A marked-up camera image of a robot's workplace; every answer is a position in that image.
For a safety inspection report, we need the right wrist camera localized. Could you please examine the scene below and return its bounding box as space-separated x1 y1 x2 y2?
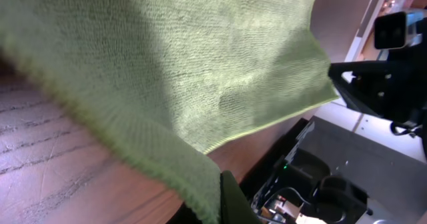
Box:
374 11 426 49

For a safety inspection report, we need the green microfiber cloth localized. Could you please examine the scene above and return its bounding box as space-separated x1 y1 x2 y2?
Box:
1 0 336 223

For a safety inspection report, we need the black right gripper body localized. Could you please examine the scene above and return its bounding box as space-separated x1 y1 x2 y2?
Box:
346 17 427 125

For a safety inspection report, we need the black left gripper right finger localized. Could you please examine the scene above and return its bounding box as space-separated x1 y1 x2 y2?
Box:
328 61 388 117

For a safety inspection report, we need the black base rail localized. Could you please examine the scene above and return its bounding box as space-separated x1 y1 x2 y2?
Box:
243 117 426 223

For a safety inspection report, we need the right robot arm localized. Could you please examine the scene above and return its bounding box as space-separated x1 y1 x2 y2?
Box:
240 12 426 223

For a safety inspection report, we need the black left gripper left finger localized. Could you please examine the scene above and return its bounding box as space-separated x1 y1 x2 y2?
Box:
220 171 260 224

